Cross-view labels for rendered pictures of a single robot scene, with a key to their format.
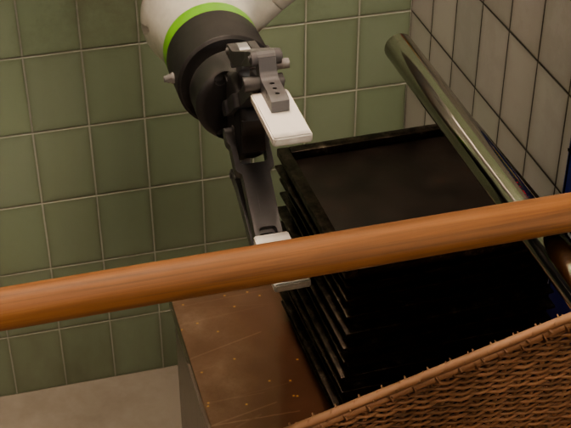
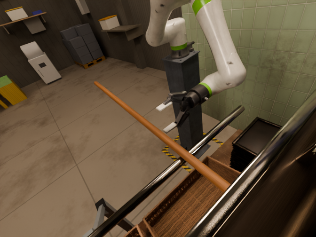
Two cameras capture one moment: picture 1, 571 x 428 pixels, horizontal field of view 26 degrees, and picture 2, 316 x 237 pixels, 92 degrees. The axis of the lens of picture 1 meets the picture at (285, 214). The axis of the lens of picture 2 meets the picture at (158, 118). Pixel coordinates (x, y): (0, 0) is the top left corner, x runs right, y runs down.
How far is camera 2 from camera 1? 0.84 m
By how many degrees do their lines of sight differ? 61
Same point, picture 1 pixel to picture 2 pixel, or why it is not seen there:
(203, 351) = (231, 139)
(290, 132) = (158, 108)
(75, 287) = (130, 111)
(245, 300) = not seen: hidden behind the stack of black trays
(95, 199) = (259, 109)
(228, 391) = (225, 147)
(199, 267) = (139, 118)
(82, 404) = not seen: hidden behind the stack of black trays
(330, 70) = not seen: outside the picture
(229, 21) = (200, 87)
